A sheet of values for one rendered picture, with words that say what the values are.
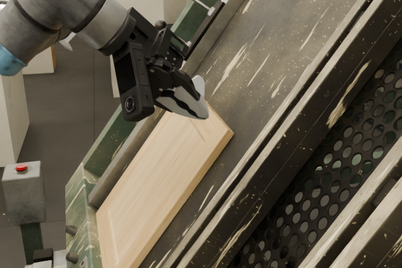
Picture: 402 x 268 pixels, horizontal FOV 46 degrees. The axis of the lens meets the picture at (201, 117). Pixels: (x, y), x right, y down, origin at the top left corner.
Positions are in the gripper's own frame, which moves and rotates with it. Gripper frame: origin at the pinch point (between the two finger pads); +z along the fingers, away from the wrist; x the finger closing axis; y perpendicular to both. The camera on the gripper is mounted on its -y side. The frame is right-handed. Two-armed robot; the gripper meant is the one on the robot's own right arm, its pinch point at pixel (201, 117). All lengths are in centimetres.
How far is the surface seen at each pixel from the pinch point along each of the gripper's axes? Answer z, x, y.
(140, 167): 23, 50, 18
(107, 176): 23, 67, 19
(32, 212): 19, 102, 12
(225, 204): 10.8, 1.4, -10.6
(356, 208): 7.3, -24.3, -18.3
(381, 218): 6.9, -27.6, -20.5
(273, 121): 8.9, -8.2, 2.3
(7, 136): 45, 284, 126
